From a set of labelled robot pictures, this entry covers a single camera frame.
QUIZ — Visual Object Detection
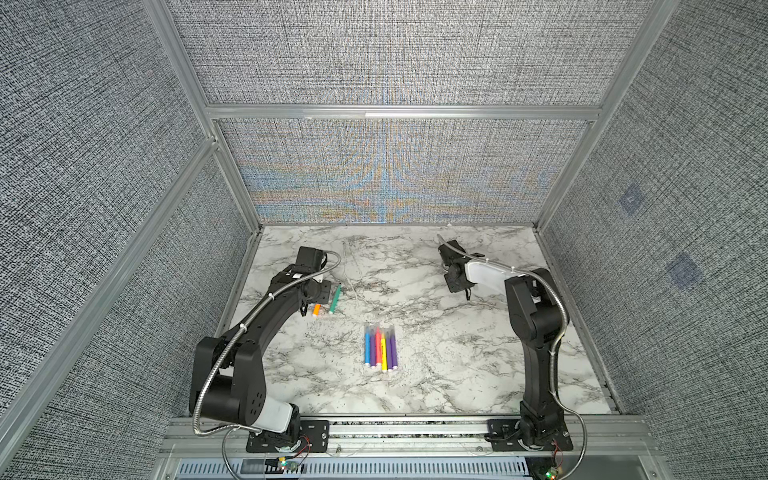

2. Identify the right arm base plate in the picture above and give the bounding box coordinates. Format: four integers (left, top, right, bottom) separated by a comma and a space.
484, 417, 574, 452

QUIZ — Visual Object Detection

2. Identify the green highlighter pen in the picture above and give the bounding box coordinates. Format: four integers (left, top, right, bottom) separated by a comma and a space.
328, 284, 342, 314

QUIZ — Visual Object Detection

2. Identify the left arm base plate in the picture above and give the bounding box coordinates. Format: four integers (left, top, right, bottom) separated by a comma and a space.
245, 420, 330, 455

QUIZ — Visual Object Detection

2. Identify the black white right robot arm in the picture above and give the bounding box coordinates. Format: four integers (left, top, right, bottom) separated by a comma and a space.
438, 240, 568, 449

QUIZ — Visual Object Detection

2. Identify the white vented cable duct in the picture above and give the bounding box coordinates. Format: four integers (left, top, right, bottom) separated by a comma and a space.
175, 457, 532, 479

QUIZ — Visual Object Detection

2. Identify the yellow highlighter pen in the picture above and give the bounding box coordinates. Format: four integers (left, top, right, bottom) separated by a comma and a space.
380, 333, 389, 372

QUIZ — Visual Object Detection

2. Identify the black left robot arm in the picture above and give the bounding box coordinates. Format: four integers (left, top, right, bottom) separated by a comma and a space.
189, 246, 341, 436

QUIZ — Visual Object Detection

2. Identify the blue highlighter pen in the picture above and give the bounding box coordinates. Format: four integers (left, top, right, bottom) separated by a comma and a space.
363, 327, 371, 368

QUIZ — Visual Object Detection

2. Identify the purple highlighter pen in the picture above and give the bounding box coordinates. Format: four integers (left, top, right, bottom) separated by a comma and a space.
389, 328, 399, 370
367, 329, 378, 368
384, 329, 395, 371

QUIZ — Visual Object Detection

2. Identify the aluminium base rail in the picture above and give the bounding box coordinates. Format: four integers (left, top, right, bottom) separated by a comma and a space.
157, 414, 664, 461

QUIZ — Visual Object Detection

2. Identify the pink highlighter pen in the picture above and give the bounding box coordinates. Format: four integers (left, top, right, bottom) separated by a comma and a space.
374, 327, 383, 369

